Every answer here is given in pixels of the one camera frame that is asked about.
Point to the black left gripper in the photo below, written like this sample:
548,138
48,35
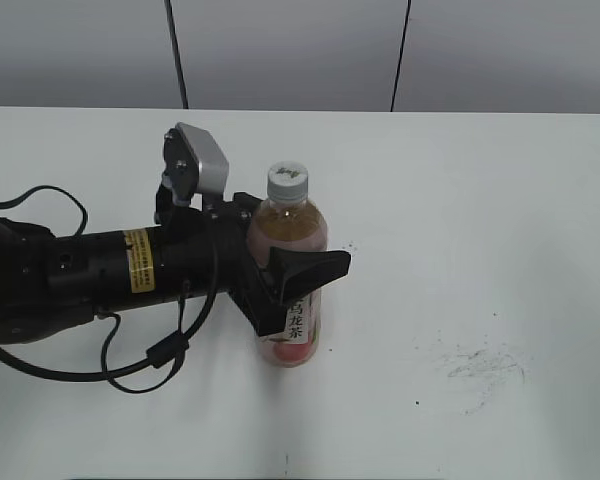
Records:
197,252

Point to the peach oolong tea bottle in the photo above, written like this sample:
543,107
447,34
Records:
297,227

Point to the grey bottle cap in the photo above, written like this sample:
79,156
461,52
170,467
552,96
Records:
287,182

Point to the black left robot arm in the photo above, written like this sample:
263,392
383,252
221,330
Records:
49,284

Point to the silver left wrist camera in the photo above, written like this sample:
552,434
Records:
194,164

